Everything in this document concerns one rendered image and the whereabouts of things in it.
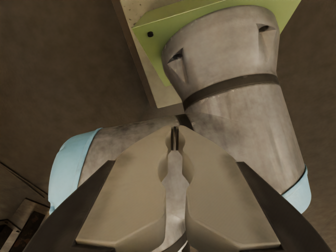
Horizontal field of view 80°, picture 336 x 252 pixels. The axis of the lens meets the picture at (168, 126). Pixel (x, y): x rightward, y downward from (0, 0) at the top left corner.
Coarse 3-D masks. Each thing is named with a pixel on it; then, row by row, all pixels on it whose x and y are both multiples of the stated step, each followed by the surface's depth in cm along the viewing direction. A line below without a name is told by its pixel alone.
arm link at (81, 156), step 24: (168, 120) 28; (72, 144) 26; (96, 144) 25; (120, 144) 25; (72, 168) 23; (96, 168) 23; (168, 168) 23; (48, 192) 23; (168, 192) 23; (168, 216) 25; (168, 240) 25
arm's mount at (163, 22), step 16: (192, 0) 35; (208, 0) 28; (224, 0) 24; (240, 0) 25; (256, 0) 25; (272, 0) 26; (288, 0) 26; (144, 16) 35; (160, 16) 28; (176, 16) 25; (192, 16) 26; (288, 16) 30; (144, 32) 27; (160, 32) 28; (144, 48) 31; (160, 48) 32; (160, 64) 37
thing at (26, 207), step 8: (24, 200) 99; (32, 200) 99; (24, 208) 102; (32, 208) 102; (40, 208) 102; (48, 208) 102; (16, 216) 106; (24, 216) 106; (32, 216) 101; (40, 216) 104; (32, 224) 99; (40, 224) 111; (24, 232) 95; (32, 232) 97; (16, 240) 91; (24, 240) 93; (16, 248) 89
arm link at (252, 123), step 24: (216, 96) 26; (240, 96) 25; (264, 96) 26; (192, 120) 27; (216, 120) 26; (240, 120) 25; (264, 120) 25; (288, 120) 27; (240, 144) 24; (264, 144) 24; (288, 144) 25; (264, 168) 24; (288, 168) 24; (288, 192) 23
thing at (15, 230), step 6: (0, 222) 109; (6, 222) 108; (12, 222) 111; (0, 228) 109; (6, 228) 110; (12, 228) 113; (18, 228) 113; (0, 234) 107; (6, 234) 110; (0, 240) 106; (0, 246) 106
